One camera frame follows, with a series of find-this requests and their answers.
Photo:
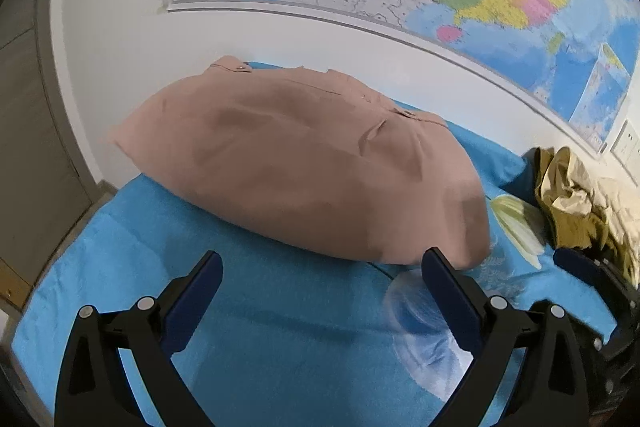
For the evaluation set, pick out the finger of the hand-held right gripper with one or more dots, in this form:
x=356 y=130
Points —
x=575 y=263

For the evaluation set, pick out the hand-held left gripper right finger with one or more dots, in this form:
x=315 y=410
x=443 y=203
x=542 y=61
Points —
x=442 y=279

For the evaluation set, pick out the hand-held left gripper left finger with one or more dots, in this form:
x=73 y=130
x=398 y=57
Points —
x=202 y=287

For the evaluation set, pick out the pink jacket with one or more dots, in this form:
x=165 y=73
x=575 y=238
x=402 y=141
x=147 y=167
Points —
x=310 y=167

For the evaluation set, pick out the olive green garment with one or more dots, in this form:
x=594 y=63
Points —
x=575 y=227

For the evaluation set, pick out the cream yellow garment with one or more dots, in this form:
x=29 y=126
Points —
x=615 y=202

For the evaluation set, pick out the blue printed bed sheet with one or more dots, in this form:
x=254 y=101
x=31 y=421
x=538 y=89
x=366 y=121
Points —
x=260 y=347

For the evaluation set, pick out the wooden door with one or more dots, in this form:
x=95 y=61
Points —
x=30 y=132

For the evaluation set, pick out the white wall socket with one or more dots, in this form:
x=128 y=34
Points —
x=629 y=144

